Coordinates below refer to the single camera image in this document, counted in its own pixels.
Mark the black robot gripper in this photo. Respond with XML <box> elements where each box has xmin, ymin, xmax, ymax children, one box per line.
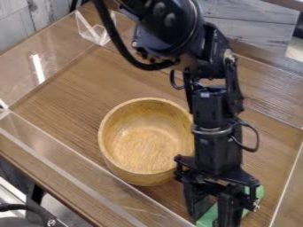
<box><xmin>174</xmin><ymin>129</ymin><xmax>260</xmax><ymax>227</ymax></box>

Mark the green rectangular block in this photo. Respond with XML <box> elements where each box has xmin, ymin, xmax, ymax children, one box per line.
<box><xmin>195</xmin><ymin>185</ymin><xmax>266</xmax><ymax>227</ymax></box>

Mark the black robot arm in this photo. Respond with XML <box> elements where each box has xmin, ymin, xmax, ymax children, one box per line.
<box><xmin>92</xmin><ymin>0</ymin><xmax>262</xmax><ymax>227</ymax></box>

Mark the brown wooden bowl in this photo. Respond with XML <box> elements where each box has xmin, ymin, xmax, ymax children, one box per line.
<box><xmin>99</xmin><ymin>98</ymin><xmax>194</xmax><ymax>186</ymax></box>

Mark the black cable loop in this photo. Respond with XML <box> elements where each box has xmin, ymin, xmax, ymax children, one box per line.
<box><xmin>230</xmin><ymin>117</ymin><xmax>260</xmax><ymax>153</ymax></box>

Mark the clear acrylic front wall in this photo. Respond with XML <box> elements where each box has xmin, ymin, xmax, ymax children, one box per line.
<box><xmin>0</xmin><ymin>109</ymin><xmax>195</xmax><ymax>227</ymax></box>

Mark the black table leg bracket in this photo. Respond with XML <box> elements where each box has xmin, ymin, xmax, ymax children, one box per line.
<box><xmin>25</xmin><ymin>184</ymin><xmax>68</xmax><ymax>227</ymax></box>

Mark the clear acrylic corner bracket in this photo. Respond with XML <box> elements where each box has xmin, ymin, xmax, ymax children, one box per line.
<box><xmin>75</xmin><ymin>11</ymin><xmax>111</xmax><ymax>46</ymax></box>

